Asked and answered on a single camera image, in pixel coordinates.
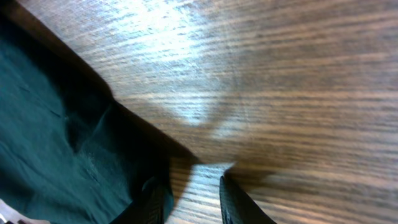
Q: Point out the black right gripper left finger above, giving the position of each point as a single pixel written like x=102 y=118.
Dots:
x=151 y=207

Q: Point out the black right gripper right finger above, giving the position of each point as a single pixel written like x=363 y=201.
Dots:
x=237 y=207

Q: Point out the black shorts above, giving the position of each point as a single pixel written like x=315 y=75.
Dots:
x=70 y=153

